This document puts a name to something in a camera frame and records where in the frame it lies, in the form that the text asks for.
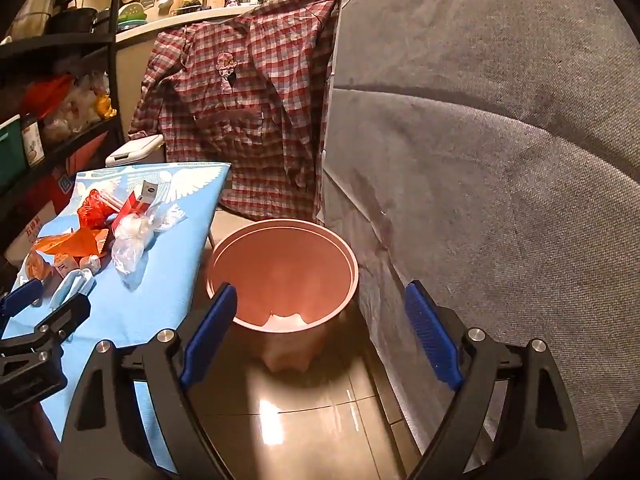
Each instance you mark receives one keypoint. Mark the red medicine box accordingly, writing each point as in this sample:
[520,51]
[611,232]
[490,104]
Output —
[134,202]

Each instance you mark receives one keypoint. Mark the black metal shelf rack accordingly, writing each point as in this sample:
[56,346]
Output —
[65,40]

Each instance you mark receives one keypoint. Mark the black cooking pot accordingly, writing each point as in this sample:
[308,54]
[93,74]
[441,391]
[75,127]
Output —
[72,22]

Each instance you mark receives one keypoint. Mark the glass jar with white label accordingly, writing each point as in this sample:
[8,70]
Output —
[32,145]

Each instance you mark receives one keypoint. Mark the green colander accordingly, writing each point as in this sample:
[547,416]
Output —
[131,12]

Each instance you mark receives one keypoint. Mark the pink plastic bucket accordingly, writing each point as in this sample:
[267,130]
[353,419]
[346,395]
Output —
[285,270]

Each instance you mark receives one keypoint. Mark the blue wing print tablecloth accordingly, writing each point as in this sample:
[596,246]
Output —
[150,300]

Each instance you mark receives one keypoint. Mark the small white red-print carton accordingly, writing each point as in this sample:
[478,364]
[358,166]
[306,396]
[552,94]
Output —
[65,265]

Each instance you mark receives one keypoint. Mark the white bin lid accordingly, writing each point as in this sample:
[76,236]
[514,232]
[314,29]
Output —
[132,152]

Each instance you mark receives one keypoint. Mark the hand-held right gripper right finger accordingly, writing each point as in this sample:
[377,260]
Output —
[432,340]

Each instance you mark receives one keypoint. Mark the clear plastic bag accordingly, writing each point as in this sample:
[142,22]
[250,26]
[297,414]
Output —
[130,250]

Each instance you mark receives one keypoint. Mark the orange plastic bag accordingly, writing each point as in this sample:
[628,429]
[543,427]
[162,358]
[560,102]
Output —
[65,245]

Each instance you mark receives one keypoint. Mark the red crinkled wrapper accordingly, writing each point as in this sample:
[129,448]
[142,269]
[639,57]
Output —
[92,212]

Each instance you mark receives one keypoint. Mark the clear bags of food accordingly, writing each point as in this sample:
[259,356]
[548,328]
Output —
[70,115]

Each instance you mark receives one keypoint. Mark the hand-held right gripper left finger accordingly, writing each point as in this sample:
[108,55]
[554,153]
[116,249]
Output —
[210,327]

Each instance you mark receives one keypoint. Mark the green storage box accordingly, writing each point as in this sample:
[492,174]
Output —
[10,155]

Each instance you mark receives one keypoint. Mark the red plastic bag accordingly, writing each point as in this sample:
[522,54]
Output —
[47,95]

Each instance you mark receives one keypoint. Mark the grey fabric sofa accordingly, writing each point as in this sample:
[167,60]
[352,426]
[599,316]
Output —
[500,160]

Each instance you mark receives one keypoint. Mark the steel stock pot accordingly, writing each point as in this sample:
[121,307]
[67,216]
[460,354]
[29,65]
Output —
[35,5]

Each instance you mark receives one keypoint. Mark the clear packet of white sticks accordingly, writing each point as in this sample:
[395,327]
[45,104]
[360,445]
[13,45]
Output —
[70,285]

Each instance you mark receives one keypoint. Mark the large red printed cardboard box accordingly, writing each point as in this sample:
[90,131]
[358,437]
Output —
[55,185]

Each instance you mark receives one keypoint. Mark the red plaid shirt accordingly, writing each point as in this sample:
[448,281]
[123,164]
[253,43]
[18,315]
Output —
[250,110]

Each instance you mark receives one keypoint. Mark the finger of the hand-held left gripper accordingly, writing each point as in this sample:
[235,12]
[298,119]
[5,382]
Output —
[20,297]
[60,317]

